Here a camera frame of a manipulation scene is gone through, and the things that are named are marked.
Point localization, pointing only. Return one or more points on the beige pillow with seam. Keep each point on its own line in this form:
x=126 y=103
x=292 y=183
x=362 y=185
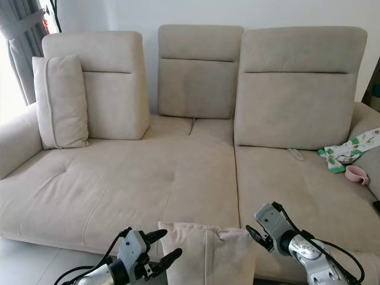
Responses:
x=217 y=258

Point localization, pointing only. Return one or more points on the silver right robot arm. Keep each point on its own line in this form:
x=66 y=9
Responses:
x=317 y=258

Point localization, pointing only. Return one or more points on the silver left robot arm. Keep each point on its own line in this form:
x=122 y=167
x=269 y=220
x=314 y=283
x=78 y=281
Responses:
x=104 y=276

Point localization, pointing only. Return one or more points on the beige fabric sofa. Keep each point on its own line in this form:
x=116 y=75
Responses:
x=124 y=187

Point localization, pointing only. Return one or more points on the widest beige sofa backrest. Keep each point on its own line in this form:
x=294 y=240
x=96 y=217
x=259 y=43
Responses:
x=300 y=89

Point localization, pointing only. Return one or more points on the wide beige sofa backrest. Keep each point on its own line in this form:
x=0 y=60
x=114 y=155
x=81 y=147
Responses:
x=116 y=89

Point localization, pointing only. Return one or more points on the upright beige pillow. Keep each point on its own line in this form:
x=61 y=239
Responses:
x=62 y=104

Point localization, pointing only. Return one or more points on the narrow beige sofa backrest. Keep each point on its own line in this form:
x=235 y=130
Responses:
x=199 y=74

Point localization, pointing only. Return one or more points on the pink cup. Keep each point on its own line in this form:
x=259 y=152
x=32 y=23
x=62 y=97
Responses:
x=356 y=174

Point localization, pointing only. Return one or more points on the green white patterned cloth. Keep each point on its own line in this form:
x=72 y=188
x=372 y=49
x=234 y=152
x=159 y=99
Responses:
x=347 y=151

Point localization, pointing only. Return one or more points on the grey curtain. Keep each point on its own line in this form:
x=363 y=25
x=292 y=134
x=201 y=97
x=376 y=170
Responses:
x=24 y=59

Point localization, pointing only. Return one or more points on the grey curtain tieback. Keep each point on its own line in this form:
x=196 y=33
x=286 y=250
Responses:
x=24 y=24

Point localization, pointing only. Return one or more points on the thin black stand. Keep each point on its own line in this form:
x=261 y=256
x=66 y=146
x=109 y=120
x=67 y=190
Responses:
x=56 y=15

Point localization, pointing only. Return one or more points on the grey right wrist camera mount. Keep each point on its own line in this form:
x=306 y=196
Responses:
x=268 y=218

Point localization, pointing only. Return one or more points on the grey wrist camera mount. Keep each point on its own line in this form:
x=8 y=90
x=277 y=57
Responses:
x=268 y=218
x=132 y=252

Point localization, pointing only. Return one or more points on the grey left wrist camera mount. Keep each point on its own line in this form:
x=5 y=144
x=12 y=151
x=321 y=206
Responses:
x=132 y=252

